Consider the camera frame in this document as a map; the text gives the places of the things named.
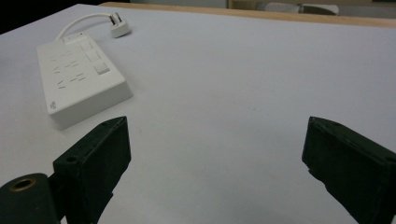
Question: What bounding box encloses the white power cable with plug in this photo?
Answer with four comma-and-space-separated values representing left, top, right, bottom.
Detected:
55, 11, 133, 42

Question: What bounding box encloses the white power strip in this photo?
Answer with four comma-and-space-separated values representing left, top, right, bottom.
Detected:
35, 31, 134, 131

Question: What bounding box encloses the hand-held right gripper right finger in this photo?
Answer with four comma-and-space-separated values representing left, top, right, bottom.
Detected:
301, 116, 396, 224

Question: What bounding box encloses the grey chair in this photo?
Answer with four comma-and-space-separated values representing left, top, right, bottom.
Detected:
255, 2, 340, 17

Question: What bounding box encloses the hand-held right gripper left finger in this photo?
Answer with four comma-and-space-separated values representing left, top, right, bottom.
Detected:
51, 116, 133, 224

